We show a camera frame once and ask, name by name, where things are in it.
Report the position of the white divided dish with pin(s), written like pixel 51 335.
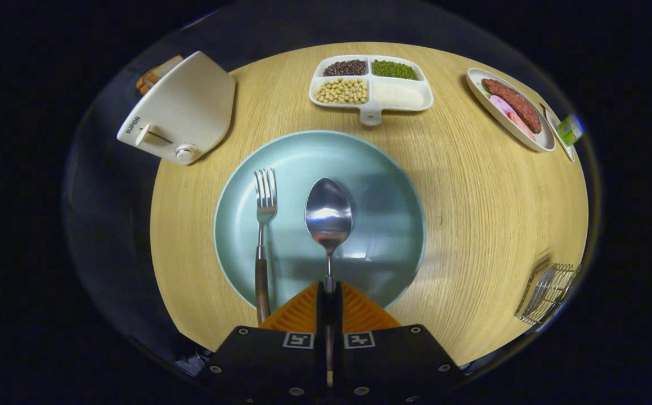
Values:
pixel 369 115

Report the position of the green mung beans portion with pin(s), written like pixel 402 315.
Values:
pixel 394 70

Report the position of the white round plate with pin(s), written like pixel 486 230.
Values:
pixel 491 115

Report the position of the toasted bread slice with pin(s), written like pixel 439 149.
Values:
pixel 165 66
pixel 147 83

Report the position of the red beans portion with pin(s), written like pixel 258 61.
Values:
pixel 345 68

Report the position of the white coaster dish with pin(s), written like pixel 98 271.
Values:
pixel 555 125

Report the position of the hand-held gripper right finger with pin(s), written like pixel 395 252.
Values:
pixel 393 360

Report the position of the red tomato slice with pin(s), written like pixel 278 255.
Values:
pixel 520 125

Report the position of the yellow soybeans portion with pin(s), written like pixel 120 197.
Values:
pixel 341 91

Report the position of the white rice portion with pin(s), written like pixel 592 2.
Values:
pixel 399 97

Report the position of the white toaster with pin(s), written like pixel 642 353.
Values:
pixel 190 107

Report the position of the green and silver bottle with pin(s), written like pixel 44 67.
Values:
pixel 570 130

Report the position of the brown meat steak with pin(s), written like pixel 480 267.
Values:
pixel 514 104

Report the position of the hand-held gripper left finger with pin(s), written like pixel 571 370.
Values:
pixel 269 360

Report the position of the teal round plate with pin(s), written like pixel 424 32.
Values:
pixel 382 214

